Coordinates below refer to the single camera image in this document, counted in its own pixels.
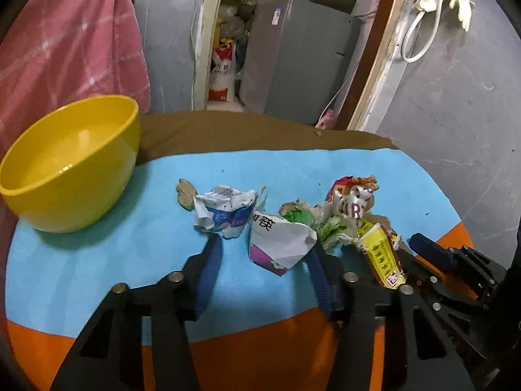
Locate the white purple paper box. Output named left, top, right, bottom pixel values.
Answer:
left=248, top=212, right=318, bottom=277

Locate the red white snack wrapper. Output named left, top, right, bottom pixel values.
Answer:
left=323, top=174, right=379, bottom=223

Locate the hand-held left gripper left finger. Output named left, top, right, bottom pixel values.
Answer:
left=49, top=234, right=224, bottom=391

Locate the white hose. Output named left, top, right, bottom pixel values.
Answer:
left=401, top=0, right=444, bottom=64

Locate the grey appliance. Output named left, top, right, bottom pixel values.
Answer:
left=240, top=0, right=363, bottom=127

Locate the brown wooden door frame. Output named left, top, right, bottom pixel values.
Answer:
left=346, top=0, right=413, bottom=131

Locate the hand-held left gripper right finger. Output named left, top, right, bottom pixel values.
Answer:
left=303, top=246, right=475, bottom=391

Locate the yellow plastic bowl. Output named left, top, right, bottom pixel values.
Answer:
left=0, top=94, right=141, bottom=234

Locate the pale green cabbage leaf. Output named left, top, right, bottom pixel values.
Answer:
left=317, top=214, right=361, bottom=251

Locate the yellow snack packet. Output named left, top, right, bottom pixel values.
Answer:
left=356, top=219, right=408, bottom=290

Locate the pink checked cloth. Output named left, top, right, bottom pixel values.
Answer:
left=0, top=0, right=152, bottom=143

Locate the white red sack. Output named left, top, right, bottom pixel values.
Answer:
left=207, top=43, right=239, bottom=102

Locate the small brown peel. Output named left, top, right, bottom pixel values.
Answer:
left=176, top=178, right=199, bottom=211

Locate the white blue wrapper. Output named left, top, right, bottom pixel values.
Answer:
left=192, top=184, right=269, bottom=240

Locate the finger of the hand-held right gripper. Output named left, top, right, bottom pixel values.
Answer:
left=408, top=233, right=505, bottom=300
left=396, top=250, right=486, bottom=323

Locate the white painted door frame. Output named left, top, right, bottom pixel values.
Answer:
left=191, top=0, right=229, bottom=110

